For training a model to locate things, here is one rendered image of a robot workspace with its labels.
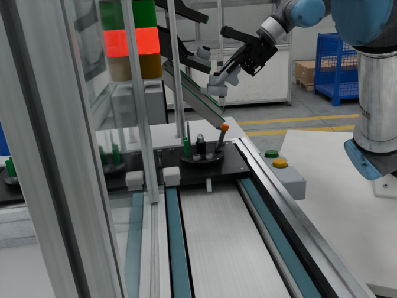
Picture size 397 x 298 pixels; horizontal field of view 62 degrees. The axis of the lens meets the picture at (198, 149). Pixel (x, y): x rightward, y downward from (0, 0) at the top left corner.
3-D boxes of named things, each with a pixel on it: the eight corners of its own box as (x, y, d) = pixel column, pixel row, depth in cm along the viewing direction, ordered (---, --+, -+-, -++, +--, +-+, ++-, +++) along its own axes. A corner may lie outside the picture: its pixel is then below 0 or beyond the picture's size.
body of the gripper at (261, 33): (251, 78, 101) (281, 49, 99) (232, 58, 99) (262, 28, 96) (246, 75, 108) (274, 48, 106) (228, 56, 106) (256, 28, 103)
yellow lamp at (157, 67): (162, 73, 73) (159, 51, 72) (162, 77, 69) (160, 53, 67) (139, 75, 73) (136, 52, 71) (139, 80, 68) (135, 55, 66)
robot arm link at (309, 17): (334, -18, 82) (316, -14, 92) (292, 3, 83) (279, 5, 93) (342, 13, 85) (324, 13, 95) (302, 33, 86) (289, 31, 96)
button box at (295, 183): (277, 167, 107) (278, 149, 105) (305, 200, 88) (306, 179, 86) (257, 169, 107) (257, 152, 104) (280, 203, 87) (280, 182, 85)
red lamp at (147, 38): (159, 50, 72) (157, 26, 70) (160, 52, 67) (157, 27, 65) (136, 52, 71) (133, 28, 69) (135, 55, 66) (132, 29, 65)
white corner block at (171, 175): (179, 178, 94) (178, 165, 92) (181, 185, 89) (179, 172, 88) (163, 180, 93) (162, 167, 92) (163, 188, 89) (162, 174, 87)
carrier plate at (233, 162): (231, 146, 113) (231, 140, 113) (250, 177, 91) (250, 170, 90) (162, 154, 111) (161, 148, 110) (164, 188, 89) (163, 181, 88)
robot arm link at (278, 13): (303, -14, 92) (293, -12, 100) (273, 16, 94) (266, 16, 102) (320, 7, 94) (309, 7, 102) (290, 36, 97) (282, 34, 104)
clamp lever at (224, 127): (220, 147, 101) (228, 124, 98) (221, 149, 99) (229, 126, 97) (209, 144, 100) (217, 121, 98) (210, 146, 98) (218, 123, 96)
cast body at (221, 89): (225, 93, 109) (227, 72, 106) (227, 96, 104) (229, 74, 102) (199, 91, 108) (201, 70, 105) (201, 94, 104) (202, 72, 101)
